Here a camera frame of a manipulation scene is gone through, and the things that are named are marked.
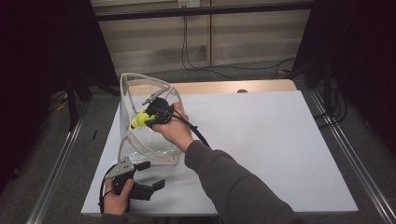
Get wooden table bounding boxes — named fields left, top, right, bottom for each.
left=124, top=78, right=298, bottom=96

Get white table cover sheet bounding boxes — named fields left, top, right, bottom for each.
left=80, top=90, right=359, bottom=217

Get clear plastic bag beige trim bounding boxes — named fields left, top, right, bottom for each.
left=117, top=72, right=186, bottom=167

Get white power socket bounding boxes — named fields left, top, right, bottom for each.
left=177, top=0, right=201, bottom=8

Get left hand-held gripper cable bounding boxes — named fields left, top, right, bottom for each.
left=98, top=162, right=119, bottom=215

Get hand-held gripper cable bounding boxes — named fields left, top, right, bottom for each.
left=162, top=106, right=212, bottom=149
left=98, top=162, right=119, bottom=215

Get black horizontal bar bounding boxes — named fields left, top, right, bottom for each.
left=92, top=1, right=316, bottom=22

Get person's left hand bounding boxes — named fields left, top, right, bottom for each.
left=103, top=179, right=135, bottom=217

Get yellow floor cable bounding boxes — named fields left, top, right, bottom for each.
left=55, top=97, right=69, bottom=112

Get black metal stand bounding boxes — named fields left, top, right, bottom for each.
left=65, top=74, right=94, bottom=132

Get aluminium floor rail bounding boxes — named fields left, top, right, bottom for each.
left=26, top=102, right=91, bottom=224
left=307, top=89, right=396, bottom=224

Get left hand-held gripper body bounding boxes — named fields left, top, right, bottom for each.
left=106, top=155, right=154, bottom=202

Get dark curtain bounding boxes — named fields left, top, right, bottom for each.
left=292, top=0, right=396, bottom=154
left=0, top=0, right=120, bottom=194

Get black floor cables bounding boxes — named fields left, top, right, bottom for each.
left=313, top=78, right=348, bottom=129

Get black wall cable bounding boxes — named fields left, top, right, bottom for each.
left=181, top=15, right=239, bottom=81
left=185, top=15, right=297, bottom=72

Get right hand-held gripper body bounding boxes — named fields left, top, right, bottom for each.
left=142, top=87, right=176, bottom=125

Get person's right hand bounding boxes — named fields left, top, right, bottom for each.
left=152, top=102, right=194, bottom=153

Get right hand-held gripper cable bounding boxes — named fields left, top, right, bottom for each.
left=162, top=106, right=212, bottom=149

